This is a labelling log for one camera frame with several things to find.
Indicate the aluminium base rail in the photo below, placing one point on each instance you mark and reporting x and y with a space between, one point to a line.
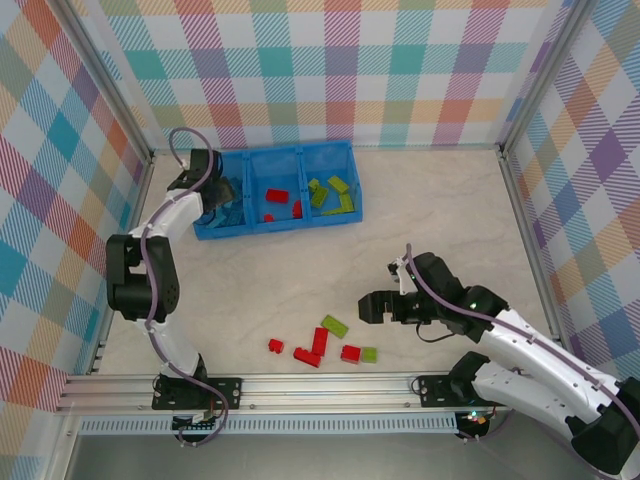
325 392

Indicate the blue plastic bin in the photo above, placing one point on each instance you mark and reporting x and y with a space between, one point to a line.
330 160
277 170
235 165

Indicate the small green lego brick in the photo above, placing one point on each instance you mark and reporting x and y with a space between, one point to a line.
314 186
369 355

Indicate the aluminium frame post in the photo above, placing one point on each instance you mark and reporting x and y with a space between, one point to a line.
545 75
107 80

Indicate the aluminium side rail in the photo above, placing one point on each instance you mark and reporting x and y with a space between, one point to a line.
519 210
142 195

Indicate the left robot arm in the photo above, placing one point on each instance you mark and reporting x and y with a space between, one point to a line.
145 285

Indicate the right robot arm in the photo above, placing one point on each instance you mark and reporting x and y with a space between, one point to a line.
525 395

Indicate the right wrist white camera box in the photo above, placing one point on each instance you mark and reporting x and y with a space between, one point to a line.
400 275

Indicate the long green lego brick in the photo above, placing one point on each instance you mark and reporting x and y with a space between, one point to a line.
334 211

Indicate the long red lego brick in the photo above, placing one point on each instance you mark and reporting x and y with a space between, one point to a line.
277 195

